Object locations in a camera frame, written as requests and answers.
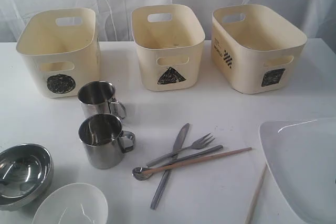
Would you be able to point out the wooden chopstick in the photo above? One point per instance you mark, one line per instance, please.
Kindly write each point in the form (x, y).
(255, 196)
(196, 160)

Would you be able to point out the white ceramic bowl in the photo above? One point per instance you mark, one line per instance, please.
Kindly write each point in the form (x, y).
(73, 203)

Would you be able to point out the steel fork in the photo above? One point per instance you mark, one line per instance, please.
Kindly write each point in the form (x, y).
(196, 145)

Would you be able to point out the cream bin with triangle mark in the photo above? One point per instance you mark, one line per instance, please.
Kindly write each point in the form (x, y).
(169, 43)

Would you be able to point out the steel spoon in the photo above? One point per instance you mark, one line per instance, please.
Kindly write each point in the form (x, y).
(136, 172)

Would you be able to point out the cream bin with square mark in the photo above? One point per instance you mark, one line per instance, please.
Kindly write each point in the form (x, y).
(255, 48)

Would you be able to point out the cream bin with circle mark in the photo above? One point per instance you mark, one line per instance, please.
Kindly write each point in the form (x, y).
(61, 51)

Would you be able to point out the white square plate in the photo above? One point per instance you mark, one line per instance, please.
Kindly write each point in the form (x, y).
(301, 158)

